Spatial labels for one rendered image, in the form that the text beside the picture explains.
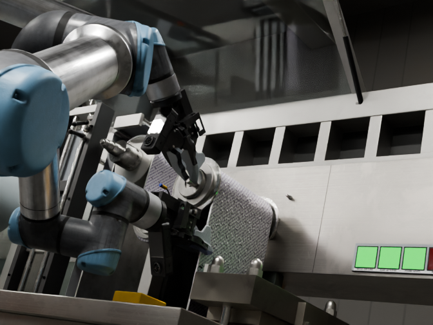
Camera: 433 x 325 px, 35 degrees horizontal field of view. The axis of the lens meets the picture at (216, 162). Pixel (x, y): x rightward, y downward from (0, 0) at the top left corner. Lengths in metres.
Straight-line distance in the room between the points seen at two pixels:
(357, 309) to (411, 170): 2.25
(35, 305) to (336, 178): 0.84
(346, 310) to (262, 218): 2.26
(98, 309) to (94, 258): 0.10
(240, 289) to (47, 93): 0.78
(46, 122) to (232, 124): 1.43
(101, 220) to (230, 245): 0.42
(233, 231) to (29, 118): 1.00
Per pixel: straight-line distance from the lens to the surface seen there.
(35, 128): 0.72
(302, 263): 1.78
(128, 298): 1.25
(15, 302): 1.46
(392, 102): 1.86
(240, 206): 1.66
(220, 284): 1.43
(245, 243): 1.68
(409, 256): 1.65
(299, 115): 1.99
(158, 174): 1.80
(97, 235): 1.32
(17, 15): 1.34
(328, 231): 1.77
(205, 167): 1.62
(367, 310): 3.89
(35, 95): 0.70
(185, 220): 1.46
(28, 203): 1.31
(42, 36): 1.12
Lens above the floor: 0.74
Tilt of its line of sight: 21 degrees up
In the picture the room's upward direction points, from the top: 13 degrees clockwise
